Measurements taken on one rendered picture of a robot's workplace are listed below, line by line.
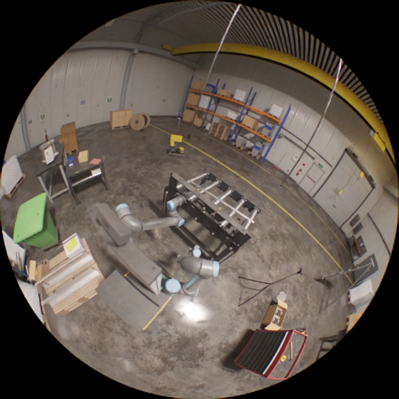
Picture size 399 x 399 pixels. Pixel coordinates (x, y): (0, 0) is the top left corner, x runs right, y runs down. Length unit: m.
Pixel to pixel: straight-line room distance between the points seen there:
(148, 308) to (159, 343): 1.07
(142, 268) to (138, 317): 1.00
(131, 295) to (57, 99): 10.42
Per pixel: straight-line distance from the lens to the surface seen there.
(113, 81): 10.76
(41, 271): 2.48
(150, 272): 0.36
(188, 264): 0.85
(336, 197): 11.56
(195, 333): 2.28
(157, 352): 2.34
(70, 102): 10.41
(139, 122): 7.46
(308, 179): 10.49
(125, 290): 1.34
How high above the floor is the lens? 2.14
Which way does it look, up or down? 42 degrees down
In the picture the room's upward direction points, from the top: 22 degrees clockwise
